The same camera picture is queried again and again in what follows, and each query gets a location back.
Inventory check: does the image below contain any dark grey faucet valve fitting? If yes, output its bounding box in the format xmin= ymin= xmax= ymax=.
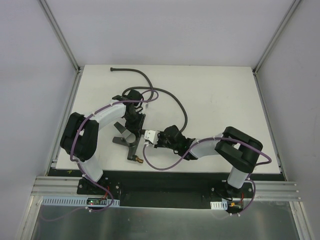
xmin=112 ymin=122 xmax=144 ymax=164

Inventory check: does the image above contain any black flexible hose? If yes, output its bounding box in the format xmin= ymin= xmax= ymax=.
xmin=109 ymin=66 xmax=189 ymax=132

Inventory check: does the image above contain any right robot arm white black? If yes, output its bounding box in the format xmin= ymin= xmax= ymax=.
xmin=154 ymin=125 xmax=263 ymax=199

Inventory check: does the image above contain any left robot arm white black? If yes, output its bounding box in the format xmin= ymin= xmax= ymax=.
xmin=60 ymin=90 xmax=146 ymax=195

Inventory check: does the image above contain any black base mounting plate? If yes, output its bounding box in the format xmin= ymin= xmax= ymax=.
xmin=76 ymin=170 xmax=254 ymax=209

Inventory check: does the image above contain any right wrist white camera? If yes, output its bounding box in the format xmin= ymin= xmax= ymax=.
xmin=143 ymin=130 xmax=160 ymax=145

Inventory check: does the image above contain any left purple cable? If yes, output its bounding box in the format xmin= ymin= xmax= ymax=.
xmin=39 ymin=89 xmax=160 ymax=222

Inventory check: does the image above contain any purple cable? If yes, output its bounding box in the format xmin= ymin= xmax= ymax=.
xmin=39 ymin=89 xmax=160 ymax=222
xmin=142 ymin=138 xmax=272 ymax=217

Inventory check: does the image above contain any left aluminium frame post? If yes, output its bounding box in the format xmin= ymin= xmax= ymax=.
xmin=37 ymin=0 xmax=81 ymax=73

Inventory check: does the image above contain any aluminium frame post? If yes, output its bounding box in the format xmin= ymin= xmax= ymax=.
xmin=252 ymin=0 xmax=303 ymax=76
xmin=37 ymin=0 xmax=81 ymax=73

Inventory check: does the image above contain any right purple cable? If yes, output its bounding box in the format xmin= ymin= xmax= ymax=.
xmin=142 ymin=138 xmax=272 ymax=217

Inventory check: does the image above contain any right white cable duct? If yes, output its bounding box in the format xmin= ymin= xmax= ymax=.
xmin=210 ymin=201 xmax=228 ymax=211

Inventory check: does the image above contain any white cable duct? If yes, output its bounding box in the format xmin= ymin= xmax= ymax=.
xmin=42 ymin=196 xmax=120 ymax=208
xmin=210 ymin=201 xmax=228 ymax=211

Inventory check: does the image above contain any left white cable duct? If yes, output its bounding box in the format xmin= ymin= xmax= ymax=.
xmin=42 ymin=196 xmax=120 ymax=208

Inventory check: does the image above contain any front aluminium rail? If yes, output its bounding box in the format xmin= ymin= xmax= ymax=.
xmin=31 ymin=176 xmax=303 ymax=202

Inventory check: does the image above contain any right aluminium frame post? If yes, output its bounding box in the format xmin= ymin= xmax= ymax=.
xmin=252 ymin=0 xmax=303 ymax=76

